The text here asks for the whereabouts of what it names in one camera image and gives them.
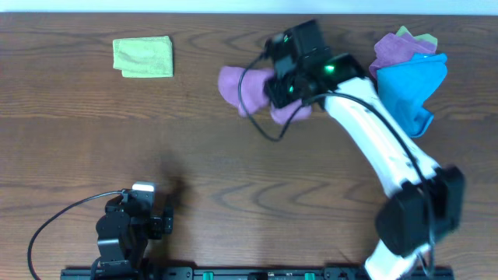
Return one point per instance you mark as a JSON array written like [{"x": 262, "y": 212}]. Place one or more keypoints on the purple cloth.
[
  {"x": 252, "y": 90},
  {"x": 392, "y": 50}
]

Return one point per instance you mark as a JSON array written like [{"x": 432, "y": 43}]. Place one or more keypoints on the light green cloth in pile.
[{"x": 425, "y": 38}]

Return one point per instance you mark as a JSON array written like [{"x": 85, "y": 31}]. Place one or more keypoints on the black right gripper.
[{"x": 272, "y": 89}]

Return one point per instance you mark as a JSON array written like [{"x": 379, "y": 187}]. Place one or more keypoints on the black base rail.
[{"x": 186, "y": 273}]

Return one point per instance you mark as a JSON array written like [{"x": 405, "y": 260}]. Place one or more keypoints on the blue cloth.
[{"x": 405, "y": 87}]

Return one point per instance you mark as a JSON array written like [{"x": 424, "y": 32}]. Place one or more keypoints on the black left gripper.
[{"x": 163, "y": 222}]

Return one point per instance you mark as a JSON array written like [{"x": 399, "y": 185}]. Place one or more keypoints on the folded green cloth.
[{"x": 144, "y": 57}]

